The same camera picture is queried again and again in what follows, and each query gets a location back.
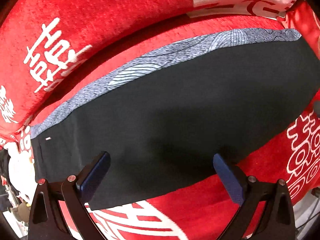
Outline black pants with grey trim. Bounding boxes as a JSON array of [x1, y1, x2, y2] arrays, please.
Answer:
[[31, 28, 319, 209]]

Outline red embroidered pillow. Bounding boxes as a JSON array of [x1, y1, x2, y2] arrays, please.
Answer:
[[277, 0, 320, 58]]

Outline red sofa back cushion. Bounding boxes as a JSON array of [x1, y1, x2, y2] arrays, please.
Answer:
[[1, 0, 296, 144]]

